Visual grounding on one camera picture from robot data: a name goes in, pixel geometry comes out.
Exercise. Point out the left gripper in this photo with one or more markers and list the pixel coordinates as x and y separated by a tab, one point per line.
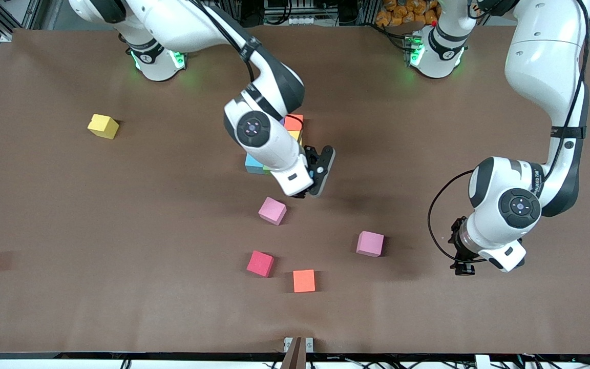
460	252

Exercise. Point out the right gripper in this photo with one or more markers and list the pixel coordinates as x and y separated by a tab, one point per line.
300	195

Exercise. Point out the yellow foam cube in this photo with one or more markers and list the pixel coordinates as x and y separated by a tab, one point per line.
295	137
103	126

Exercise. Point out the orange foam cube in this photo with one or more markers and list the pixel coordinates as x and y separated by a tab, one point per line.
304	281
293	122

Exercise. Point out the pink foam cube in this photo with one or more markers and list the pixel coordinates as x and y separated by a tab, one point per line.
272	210
370	243

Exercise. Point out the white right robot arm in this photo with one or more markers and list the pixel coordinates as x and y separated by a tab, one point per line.
182	25

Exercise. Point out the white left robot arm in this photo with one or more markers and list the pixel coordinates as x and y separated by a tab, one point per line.
541	61

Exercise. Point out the red foam cube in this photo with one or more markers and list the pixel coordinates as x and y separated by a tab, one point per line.
260	263

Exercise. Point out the white socket box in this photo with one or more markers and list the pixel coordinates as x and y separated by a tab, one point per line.
295	20

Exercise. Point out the bag of orange items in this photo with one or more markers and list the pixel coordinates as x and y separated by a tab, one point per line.
402	13

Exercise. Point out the brown paper table cover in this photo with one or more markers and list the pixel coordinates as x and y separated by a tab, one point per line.
121	205

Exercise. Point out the metal clamp bracket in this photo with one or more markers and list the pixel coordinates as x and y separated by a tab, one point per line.
297	353

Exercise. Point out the aluminium frame profile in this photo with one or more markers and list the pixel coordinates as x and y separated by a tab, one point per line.
21	20

